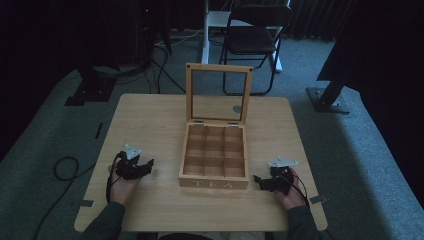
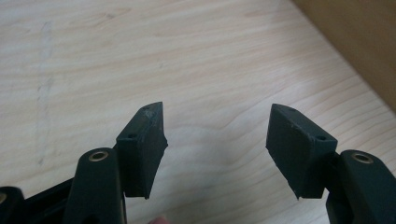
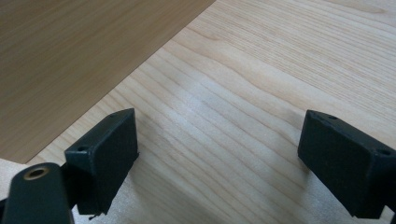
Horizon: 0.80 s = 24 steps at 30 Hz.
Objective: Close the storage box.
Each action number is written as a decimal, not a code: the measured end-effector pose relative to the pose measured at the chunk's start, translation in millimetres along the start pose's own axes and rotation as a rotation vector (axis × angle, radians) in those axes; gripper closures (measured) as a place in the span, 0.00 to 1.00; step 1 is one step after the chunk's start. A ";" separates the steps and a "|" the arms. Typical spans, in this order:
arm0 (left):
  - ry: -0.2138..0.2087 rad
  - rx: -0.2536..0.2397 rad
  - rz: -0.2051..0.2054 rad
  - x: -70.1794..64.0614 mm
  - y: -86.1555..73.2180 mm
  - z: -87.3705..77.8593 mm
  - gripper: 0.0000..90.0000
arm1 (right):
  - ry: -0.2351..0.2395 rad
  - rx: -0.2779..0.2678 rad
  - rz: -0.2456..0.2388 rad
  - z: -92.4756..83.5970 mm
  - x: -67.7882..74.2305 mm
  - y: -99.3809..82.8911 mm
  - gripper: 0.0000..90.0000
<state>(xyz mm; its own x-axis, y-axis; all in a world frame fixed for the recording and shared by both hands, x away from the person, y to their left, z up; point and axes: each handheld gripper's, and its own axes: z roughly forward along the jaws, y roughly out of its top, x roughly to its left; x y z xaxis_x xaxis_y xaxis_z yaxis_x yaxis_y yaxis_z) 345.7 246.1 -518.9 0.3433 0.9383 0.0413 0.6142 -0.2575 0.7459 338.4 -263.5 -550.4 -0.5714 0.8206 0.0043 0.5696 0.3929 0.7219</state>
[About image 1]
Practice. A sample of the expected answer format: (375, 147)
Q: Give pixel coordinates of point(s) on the grey tape strip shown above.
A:
(319, 199)
(86, 203)

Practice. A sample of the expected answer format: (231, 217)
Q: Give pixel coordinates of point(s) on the black stand with base plate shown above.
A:
(91, 88)

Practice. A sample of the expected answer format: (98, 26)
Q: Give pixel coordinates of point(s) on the slanted black stand with base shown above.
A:
(328, 96)

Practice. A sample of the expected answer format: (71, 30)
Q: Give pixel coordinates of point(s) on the wooden tea box with lid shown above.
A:
(213, 183)

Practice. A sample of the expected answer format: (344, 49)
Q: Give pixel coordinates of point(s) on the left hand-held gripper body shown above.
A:
(128, 166)

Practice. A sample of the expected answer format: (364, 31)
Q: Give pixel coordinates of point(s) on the person's right hand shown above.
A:
(295, 196)

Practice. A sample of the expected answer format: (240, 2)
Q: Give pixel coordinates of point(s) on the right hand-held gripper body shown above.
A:
(281, 180)

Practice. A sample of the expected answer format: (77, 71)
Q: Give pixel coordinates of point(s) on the black folding chair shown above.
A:
(210, 23)
(251, 40)

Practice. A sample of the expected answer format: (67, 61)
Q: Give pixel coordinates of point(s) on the person's left hand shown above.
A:
(121, 188)

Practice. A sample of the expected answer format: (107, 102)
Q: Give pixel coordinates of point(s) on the short black strip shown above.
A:
(99, 130)

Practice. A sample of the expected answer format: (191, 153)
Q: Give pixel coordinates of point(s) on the round grey sticker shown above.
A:
(237, 108)

